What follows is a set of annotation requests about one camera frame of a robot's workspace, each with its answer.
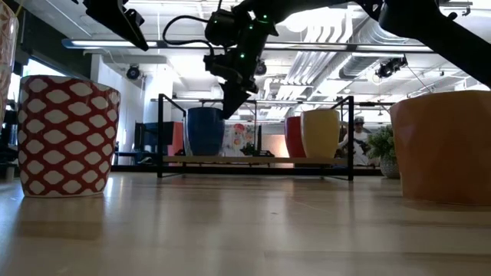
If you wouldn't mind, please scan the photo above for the person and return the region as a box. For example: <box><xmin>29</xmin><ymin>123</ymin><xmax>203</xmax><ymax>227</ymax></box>
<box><xmin>339</xmin><ymin>116</ymin><xmax>371</xmax><ymax>166</ymax></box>

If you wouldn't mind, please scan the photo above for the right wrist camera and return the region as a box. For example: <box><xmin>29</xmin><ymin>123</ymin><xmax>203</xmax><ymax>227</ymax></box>
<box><xmin>203</xmin><ymin>53</ymin><xmax>232</xmax><ymax>80</ymax></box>

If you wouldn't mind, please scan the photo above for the blue mug white handle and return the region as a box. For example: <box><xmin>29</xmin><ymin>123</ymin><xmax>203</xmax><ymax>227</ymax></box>
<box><xmin>186</xmin><ymin>107</ymin><xmax>226</xmax><ymax>157</ymax></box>

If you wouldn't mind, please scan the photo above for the black ceiling spotlight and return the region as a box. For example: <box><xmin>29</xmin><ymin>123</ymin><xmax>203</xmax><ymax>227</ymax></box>
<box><xmin>374</xmin><ymin>56</ymin><xmax>409</xmax><ymax>80</ymax></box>

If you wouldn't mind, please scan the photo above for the red white patterned mug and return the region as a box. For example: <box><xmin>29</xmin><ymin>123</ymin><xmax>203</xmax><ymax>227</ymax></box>
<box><xmin>17</xmin><ymin>74</ymin><xmax>122</xmax><ymax>199</ymax></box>

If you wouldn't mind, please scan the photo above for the red mug white handle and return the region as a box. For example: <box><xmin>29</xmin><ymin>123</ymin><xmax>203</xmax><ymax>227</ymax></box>
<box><xmin>284</xmin><ymin>116</ymin><xmax>308</xmax><ymax>159</ymax></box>

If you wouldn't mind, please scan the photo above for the wooden shelf black frame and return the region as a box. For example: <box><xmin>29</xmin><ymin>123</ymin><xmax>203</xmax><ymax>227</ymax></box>
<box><xmin>156</xmin><ymin>93</ymin><xmax>356</xmax><ymax>182</ymax></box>

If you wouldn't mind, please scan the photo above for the floral picture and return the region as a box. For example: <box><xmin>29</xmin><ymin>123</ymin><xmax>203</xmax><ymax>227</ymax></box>
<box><xmin>226</xmin><ymin>122</ymin><xmax>257</xmax><ymax>154</ymax></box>

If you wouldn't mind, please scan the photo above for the orange faceted mug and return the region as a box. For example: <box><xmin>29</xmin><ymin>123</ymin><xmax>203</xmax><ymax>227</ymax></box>
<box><xmin>389</xmin><ymin>90</ymin><xmax>491</xmax><ymax>207</ymax></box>

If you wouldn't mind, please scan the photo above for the green potted succulent plant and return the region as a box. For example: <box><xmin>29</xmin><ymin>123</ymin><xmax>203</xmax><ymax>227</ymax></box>
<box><xmin>366</xmin><ymin>124</ymin><xmax>400</xmax><ymax>179</ymax></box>

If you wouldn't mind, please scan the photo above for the yellow mug white handle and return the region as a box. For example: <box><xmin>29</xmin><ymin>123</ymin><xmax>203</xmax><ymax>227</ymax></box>
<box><xmin>300</xmin><ymin>109</ymin><xmax>348</xmax><ymax>159</ymax></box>

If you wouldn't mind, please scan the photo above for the orange leaf patterned mug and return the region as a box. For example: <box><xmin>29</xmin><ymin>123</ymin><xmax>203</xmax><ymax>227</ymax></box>
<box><xmin>0</xmin><ymin>0</ymin><xmax>20</xmax><ymax>127</ymax></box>

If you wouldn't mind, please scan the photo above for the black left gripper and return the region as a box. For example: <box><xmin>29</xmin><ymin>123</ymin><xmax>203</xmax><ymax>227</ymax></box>
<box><xmin>72</xmin><ymin>0</ymin><xmax>150</xmax><ymax>52</ymax></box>

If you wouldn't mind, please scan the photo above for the ceiling light strip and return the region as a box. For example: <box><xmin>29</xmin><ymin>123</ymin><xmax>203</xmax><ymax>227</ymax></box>
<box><xmin>61</xmin><ymin>38</ymin><xmax>158</xmax><ymax>50</ymax></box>

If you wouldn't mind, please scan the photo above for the silver ceiling duct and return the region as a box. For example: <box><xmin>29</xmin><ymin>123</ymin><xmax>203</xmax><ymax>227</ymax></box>
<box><xmin>339</xmin><ymin>18</ymin><xmax>427</xmax><ymax>80</ymax></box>

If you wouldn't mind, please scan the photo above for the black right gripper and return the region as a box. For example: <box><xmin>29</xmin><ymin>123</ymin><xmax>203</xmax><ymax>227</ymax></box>
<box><xmin>221</xmin><ymin>34</ymin><xmax>269</xmax><ymax>120</ymax></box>

